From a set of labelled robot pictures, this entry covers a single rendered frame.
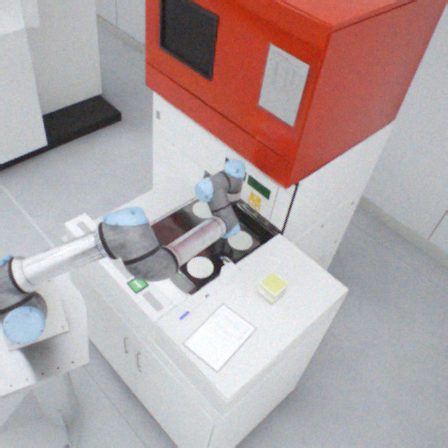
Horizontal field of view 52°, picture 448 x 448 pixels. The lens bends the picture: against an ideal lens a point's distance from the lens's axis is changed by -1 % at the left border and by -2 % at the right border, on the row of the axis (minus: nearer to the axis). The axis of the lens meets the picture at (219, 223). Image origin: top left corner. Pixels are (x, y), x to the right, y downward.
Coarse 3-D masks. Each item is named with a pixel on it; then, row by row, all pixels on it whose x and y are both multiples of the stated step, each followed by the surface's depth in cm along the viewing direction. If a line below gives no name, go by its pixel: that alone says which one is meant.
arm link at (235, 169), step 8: (232, 160) 164; (240, 160) 165; (224, 168) 163; (232, 168) 161; (240, 168) 161; (232, 176) 162; (240, 176) 163; (232, 184) 163; (240, 184) 166; (232, 192) 168
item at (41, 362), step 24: (72, 288) 174; (72, 312) 167; (0, 336) 158; (72, 336) 161; (0, 360) 152; (24, 360) 153; (48, 360) 154; (72, 360) 155; (0, 384) 147; (24, 384) 148
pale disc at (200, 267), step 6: (198, 258) 180; (204, 258) 180; (192, 264) 178; (198, 264) 178; (204, 264) 178; (210, 264) 179; (192, 270) 176; (198, 270) 176; (204, 270) 176; (210, 270) 177; (198, 276) 174; (204, 276) 175
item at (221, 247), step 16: (160, 224) 190; (176, 224) 191; (192, 224) 192; (240, 224) 194; (160, 240) 184; (224, 240) 187; (256, 240) 189; (208, 256) 181; (224, 256) 182; (240, 256) 183
